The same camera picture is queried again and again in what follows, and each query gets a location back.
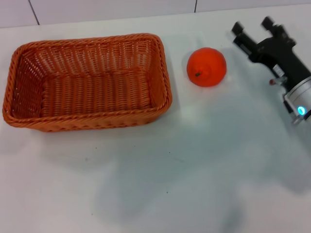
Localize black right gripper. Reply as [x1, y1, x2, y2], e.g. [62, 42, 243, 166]
[230, 16, 311, 92]

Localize orange woven plastic basket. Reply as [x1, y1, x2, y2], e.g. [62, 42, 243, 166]
[2, 33, 173, 133]

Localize orange tangerine fruit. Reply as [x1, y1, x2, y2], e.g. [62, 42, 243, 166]
[186, 47, 227, 87]

